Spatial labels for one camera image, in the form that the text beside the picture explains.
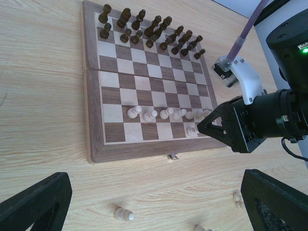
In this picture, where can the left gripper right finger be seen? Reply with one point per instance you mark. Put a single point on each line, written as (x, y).
(272, 205)

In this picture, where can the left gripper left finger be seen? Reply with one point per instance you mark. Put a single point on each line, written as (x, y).
(41, 207)

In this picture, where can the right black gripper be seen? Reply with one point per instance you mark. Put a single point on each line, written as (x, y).
(236, 130)

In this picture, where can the light pawn piece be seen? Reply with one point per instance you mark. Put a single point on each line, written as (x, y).
(190, 115)
(199, 114)
(206, 113)
(122, 214)

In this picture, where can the light chess piece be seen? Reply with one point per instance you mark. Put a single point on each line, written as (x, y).
(191, 131)
(239, 202)
(200, 228)
(134, 112)
(150, 116)
(177, 115)
(164, 114)

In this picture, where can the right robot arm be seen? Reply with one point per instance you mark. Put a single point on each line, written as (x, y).
(284, 113)

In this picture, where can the wooden chess board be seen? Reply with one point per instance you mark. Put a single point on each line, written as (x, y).
(119, 76)

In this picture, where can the dark pawn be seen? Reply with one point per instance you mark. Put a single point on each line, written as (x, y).
(104, 33)
(150, 42)
(175, 50)
(136, 38)
(198, 55)
(125, 36)
(185, 51)
(163, 46)

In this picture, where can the dark rook right corner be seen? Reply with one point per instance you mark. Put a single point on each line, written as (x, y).
(196, 41)

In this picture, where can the dark rook corner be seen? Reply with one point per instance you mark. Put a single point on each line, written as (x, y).
(196, 41)
(103, 17)

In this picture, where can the dark knight right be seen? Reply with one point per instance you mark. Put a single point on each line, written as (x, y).
(185, 37)

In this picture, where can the dark knight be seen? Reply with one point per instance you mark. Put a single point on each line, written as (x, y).
(124, 18)
(185, 37)

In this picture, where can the dark bishop right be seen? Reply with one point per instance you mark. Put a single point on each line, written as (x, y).
(176, 33)

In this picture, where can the dark bishop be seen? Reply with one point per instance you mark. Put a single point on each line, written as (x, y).
(176, 33)
(139, 18)

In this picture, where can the dark king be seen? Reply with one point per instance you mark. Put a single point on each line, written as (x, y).
(166, 22)

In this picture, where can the dark queen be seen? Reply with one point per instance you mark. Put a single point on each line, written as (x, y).
(149, 31)

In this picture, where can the dark bishop left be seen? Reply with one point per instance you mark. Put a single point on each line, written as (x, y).
(139, 18)

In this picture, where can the dark knight left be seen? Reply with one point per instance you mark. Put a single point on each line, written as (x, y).
(124, 18)

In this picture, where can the dark rook left corner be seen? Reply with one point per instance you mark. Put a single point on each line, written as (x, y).
(103, 17)

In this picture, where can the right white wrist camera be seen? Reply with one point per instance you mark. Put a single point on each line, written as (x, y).
(243, 74)

